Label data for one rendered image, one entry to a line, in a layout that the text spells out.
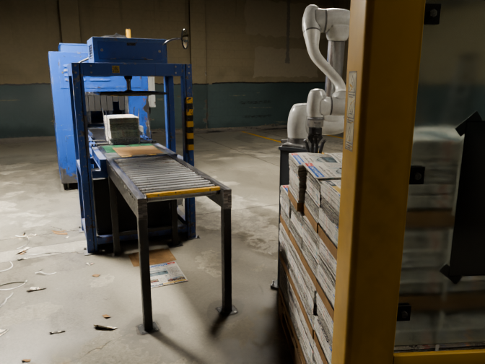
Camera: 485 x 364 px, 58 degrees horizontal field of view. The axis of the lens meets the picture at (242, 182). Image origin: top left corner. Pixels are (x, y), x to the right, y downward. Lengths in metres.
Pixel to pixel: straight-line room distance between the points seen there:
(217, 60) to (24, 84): 4.64
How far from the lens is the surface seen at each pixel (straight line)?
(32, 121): 11.15
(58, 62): 5.97
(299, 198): 2.01
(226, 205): 2.58
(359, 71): 0.72
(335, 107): 2.48
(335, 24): 2.76
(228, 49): 12.01
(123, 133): 4.47
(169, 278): 3.32
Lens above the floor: 1.43
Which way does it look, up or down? 13 degrees down
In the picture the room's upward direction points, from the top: straight up
